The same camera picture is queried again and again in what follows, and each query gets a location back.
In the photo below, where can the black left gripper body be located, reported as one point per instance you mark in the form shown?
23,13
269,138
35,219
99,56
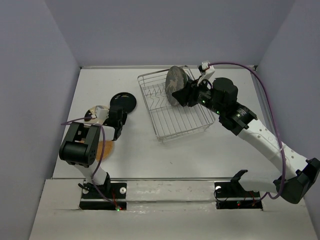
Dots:
122,121

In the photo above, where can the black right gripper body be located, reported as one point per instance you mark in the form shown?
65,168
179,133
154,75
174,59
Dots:
203,95

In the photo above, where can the black round plate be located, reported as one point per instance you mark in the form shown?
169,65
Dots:
124,100

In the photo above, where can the grey deer plate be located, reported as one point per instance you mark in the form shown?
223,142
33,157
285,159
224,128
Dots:
174,82

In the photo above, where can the teal flower plate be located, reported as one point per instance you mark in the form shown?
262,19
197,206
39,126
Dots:
187,78

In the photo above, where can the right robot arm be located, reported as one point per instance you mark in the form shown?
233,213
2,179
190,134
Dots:
297,173

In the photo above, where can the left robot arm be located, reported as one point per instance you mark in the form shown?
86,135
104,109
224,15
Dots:
84,144

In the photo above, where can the cream plate with black mark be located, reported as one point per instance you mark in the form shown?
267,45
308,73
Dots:
89,116

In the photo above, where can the round bamboo wooden plate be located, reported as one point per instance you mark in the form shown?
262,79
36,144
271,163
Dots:
108,148

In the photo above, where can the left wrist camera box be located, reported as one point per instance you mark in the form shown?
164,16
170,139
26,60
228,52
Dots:
101,114

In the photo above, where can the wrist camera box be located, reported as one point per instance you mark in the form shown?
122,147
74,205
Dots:
101,114
207,70

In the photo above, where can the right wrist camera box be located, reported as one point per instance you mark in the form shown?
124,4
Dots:
207,70

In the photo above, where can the steel wire dish rack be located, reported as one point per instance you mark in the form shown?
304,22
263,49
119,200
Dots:
170,121

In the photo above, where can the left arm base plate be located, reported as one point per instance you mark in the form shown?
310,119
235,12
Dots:
114,200

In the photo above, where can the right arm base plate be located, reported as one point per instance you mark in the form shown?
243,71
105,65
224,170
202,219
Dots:
231,196

